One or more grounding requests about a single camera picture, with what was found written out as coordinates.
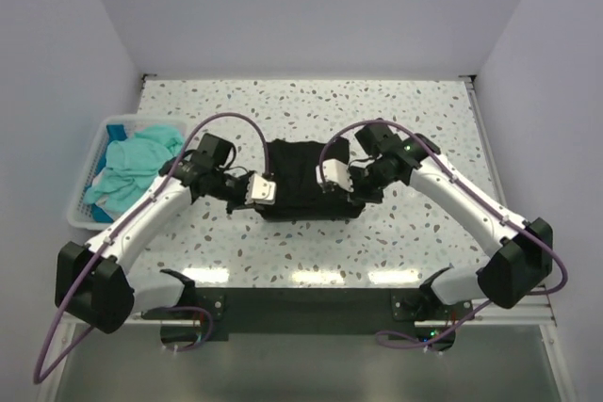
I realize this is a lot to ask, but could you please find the black t shirt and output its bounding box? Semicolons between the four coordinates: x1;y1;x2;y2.
257;139;366;222

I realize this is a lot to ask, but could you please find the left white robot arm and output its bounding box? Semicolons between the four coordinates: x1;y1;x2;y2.
55;134;262;333

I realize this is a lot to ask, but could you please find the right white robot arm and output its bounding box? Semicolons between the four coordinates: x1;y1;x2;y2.
350;122;553;320

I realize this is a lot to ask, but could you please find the teal t shirt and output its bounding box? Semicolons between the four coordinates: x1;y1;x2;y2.
83;124;184;215

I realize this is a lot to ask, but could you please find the blue t shirt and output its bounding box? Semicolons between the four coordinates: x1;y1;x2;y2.
106;124;128;144

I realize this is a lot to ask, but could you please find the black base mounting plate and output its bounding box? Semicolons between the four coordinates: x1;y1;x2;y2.
143;288;473;345

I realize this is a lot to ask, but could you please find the white plastic laundry basket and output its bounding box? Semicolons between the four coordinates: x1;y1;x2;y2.
66;114;189;231

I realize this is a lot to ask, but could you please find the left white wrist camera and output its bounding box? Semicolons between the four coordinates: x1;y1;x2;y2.
246;172;276;205

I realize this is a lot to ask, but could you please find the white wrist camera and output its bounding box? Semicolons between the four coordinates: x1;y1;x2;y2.
246;172;276;205
316;159;353;193

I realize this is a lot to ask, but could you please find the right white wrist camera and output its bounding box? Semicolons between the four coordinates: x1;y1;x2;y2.
316;159;353;193

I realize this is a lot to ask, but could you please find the aluminium frame rail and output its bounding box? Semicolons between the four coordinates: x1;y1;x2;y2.
470;296;556;326

